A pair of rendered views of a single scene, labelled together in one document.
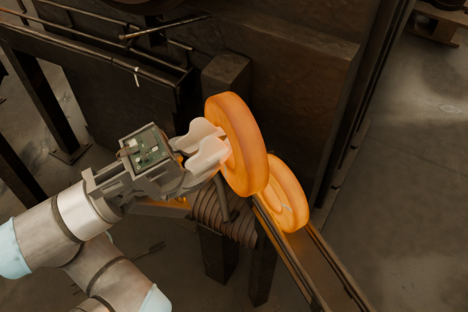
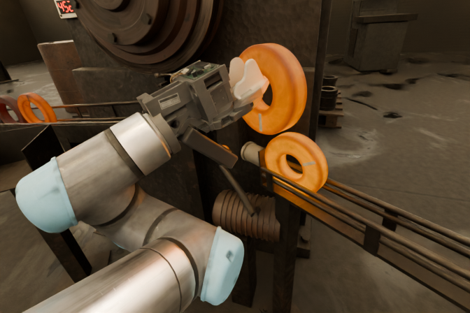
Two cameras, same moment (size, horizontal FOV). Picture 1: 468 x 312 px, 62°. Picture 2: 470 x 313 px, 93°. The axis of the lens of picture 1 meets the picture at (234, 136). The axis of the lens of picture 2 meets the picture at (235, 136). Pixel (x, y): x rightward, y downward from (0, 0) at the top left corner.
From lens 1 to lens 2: 36 cm
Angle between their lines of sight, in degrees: 24
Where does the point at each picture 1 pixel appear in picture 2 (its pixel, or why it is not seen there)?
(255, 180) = (298, 92)
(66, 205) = (120, 126)
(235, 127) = (271, 49)
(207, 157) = (250, 85)
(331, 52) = not seen: hidden behind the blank
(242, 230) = (265, 223)
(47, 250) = (97, 177)
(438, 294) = not seen: hidden behind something
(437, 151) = (359, 179)
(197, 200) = (223, 209)
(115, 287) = (178, 228)
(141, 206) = (197, 135)
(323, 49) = not seen: hidden behind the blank
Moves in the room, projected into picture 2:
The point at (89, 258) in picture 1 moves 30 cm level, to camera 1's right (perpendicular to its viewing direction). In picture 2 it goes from (144, 210) to (347, 171)
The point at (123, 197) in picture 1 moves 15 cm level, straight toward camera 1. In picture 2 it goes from (179, 125) to (260, 172)
